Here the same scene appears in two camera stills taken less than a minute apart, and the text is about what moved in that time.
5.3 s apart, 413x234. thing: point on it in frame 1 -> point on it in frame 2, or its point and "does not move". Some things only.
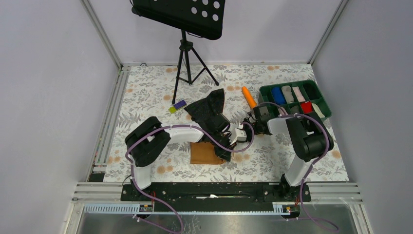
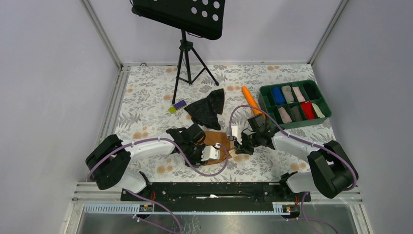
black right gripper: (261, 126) -> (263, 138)
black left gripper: (224, 153) -> (194, 162)
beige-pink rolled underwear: (282, 111) does not move
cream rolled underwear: (317, 109) does not move
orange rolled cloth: (249, 97) does not move
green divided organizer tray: (296, 97) does not move
